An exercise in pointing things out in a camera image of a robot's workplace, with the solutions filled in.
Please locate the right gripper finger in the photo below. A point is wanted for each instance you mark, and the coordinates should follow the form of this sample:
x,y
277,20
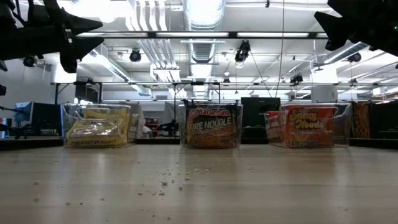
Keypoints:
x,y
337,39
335,21

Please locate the black background equipment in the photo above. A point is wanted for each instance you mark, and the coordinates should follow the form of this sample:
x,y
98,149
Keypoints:
x,y
168,127

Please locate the black screen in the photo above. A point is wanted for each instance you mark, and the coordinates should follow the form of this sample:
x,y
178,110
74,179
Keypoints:
x,y
46,118

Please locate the black background monitor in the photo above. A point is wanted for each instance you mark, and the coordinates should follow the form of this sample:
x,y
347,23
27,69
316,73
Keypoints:
x,y
259,112

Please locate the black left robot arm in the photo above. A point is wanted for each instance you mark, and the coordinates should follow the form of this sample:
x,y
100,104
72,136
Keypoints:
x,y
28,40

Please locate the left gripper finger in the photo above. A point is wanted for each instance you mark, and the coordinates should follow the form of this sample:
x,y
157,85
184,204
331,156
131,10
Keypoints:
x,y
84,25
85,45

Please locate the silver round ceiling duct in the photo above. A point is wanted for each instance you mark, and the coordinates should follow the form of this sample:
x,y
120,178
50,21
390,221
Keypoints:
x,y
203,18

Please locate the black ceiling camera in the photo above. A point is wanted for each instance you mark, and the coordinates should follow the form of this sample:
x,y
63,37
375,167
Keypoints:
x,y
297,78
135,56
29,61
242,51
354,57

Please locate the orange patterned hanging cloth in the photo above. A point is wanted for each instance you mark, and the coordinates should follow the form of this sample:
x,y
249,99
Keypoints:
x,y
360,119

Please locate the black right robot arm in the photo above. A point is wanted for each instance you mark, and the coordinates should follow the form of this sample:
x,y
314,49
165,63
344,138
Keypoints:
x,y
382,28

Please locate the clear plastic bin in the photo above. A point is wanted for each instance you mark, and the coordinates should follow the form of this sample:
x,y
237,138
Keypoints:
x,y
343,124
64,124
182,130

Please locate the computer monitor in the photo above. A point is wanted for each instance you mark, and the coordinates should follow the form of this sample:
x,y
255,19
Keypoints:
x,y
25,112

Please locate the white rectangular ceiling duct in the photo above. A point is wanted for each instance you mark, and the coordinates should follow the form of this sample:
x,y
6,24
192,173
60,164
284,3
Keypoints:
x,y
105,62

